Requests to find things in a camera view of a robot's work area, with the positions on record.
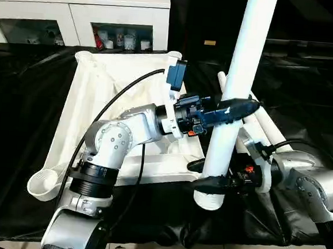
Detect white plastic table top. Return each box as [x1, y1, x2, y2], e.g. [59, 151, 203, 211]
[26, 41, 220, 214]

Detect toy figures behind cabinet glass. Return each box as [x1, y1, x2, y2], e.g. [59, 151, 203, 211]
[89, 26, 155, 54]

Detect black tv cabinet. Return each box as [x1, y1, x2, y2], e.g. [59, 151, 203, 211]
[166, 0, 333, 63]

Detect black work mat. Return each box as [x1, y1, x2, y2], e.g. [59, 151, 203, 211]
[0, 30, 333, 249]

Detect white cabinet with glass doors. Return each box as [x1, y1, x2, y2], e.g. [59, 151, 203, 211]
[0, 0, 172, 58]

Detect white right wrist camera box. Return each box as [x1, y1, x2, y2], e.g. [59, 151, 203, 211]
[234, 122, 278, 195]

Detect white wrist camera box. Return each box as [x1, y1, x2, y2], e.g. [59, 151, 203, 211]
[234, 122, 278, 195]
[161, 58, 190, 140]

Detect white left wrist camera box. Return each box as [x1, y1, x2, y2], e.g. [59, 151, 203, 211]
[161, 58, 190, 140]

